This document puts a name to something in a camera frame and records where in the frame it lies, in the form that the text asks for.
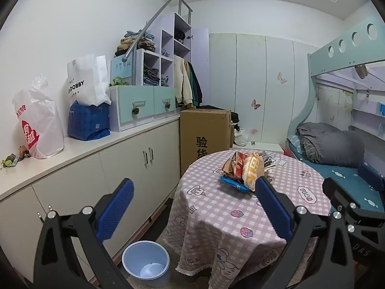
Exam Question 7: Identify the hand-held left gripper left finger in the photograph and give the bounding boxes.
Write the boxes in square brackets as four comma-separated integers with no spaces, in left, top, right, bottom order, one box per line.
[33,178,134,289]

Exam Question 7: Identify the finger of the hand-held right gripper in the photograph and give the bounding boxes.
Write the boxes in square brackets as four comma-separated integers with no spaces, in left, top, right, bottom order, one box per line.
[322,177,385,228]
[358,162,385,192]

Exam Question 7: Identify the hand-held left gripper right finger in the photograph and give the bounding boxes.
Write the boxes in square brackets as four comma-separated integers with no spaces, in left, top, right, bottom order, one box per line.
[255,176,357,289]

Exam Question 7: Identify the orange snack wrapper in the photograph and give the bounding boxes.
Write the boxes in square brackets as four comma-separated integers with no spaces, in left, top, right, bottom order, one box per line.
[243,152,266,192]

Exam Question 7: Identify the blue snack wrapper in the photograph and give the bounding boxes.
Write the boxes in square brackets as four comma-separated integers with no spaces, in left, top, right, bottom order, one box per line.
[220,175,251,194]

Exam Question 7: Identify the dark striped wrapper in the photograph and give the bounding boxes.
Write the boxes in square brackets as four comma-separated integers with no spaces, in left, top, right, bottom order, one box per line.
[260,153,278,170]

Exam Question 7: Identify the red snack wrapper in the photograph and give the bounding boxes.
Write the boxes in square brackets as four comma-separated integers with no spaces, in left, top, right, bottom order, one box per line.
[233,152,249,179]

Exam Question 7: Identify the blue plastic bin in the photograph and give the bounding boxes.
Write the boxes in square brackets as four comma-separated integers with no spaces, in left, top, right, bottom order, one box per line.
[122,241,171,288]

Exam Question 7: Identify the brown paper wrapper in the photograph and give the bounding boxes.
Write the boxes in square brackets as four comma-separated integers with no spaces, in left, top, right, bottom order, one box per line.
[223,153,238,173]

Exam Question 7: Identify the teal candy print bed sheet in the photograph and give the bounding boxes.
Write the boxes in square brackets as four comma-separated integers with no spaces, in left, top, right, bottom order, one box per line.
[286,135,385,214]

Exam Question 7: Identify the grey duvet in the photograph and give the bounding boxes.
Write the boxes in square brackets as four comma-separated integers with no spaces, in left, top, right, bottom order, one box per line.
[296,122,365,167]

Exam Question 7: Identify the long white cabinet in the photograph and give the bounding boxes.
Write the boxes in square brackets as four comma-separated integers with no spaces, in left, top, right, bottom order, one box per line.
[0,116,181,283]

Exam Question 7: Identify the pink checkered tablecloth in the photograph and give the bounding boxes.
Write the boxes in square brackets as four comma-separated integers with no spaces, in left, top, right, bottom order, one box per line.
[166,150,333,280]

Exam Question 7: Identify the white low board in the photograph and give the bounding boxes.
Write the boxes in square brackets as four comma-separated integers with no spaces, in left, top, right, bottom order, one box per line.
[231,143,285,157]

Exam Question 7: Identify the blue plaid pillow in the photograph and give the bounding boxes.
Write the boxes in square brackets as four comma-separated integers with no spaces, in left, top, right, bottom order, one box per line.
[287,135,304,154]

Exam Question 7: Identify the white crumpled plastic bag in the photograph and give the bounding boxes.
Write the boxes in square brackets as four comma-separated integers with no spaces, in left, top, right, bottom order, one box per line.
[234,126,250,146]

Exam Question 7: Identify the blue patterned bag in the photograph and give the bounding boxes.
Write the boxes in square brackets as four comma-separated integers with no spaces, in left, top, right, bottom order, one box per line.
[68,100,111,141]

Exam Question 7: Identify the white wardrobe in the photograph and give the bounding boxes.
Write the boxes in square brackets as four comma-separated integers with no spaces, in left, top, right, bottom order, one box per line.
[209,33,319,145]

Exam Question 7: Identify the black clothes heap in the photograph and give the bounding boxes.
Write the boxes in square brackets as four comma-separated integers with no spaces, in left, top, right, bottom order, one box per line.
[199,105,239,124]

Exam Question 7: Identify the large cardboard box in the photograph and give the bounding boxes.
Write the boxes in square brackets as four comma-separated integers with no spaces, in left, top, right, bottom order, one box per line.
[180,109,233,177]

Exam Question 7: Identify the teal two-drawer chest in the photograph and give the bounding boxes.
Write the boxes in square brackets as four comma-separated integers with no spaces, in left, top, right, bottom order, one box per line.
[109,85,176,132]

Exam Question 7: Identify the white plastic bag red print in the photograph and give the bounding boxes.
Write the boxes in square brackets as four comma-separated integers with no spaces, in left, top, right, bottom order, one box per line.
[13,74,65,159]

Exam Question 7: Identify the small green object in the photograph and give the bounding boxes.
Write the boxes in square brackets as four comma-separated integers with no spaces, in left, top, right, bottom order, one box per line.
[1,153,17,169]

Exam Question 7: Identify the white paper bag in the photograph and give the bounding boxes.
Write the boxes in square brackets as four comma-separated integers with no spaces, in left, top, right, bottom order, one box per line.
[67,53,112,106]

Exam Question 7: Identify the folded dark clothes stack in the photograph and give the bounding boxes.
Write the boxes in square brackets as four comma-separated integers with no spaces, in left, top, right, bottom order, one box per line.
[143,68,160,86]

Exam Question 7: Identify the teal storage box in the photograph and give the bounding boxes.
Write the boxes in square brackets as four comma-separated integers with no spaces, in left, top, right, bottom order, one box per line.
[111,56,133,85]

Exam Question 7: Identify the hanging dark jackets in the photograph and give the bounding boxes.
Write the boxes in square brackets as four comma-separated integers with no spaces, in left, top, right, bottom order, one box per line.
[186,60,203,109]

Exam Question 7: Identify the hanging cream jacket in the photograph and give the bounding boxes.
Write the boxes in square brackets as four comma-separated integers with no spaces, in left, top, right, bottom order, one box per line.
[173,56,193,109]

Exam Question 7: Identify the grey metal handrail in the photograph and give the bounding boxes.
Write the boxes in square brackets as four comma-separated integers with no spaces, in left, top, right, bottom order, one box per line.
[124,0,193,85]

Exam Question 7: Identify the purple cubby shelf unit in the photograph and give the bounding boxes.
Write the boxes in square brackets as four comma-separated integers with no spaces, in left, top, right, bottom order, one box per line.
[131,13,210,109]

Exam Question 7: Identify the pile of brown clothes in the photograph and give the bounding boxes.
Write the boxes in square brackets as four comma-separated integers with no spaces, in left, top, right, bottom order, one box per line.
[117,38,156,57]

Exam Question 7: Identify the purple wall shelf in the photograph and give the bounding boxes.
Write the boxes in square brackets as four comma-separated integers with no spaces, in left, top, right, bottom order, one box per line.
[350,107,385,140]

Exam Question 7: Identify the teal bunk bed frame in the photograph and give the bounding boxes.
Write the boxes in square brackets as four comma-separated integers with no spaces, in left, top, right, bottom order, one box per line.
[284,15,385,217]

